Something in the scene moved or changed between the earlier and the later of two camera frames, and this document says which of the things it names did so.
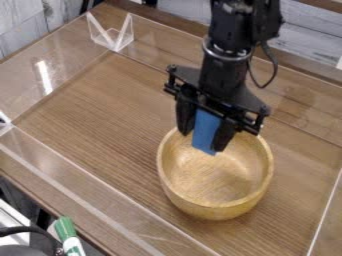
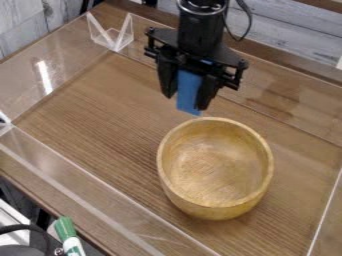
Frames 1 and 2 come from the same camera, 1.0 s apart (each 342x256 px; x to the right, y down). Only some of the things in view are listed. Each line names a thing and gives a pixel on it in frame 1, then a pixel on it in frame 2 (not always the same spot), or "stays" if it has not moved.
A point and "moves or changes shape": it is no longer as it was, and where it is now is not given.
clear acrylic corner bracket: [111, 38] stays
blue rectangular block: [207, 123] moves or changes shape
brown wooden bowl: [214, 186] stays
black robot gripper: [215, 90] to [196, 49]
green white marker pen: [72, 243] stays
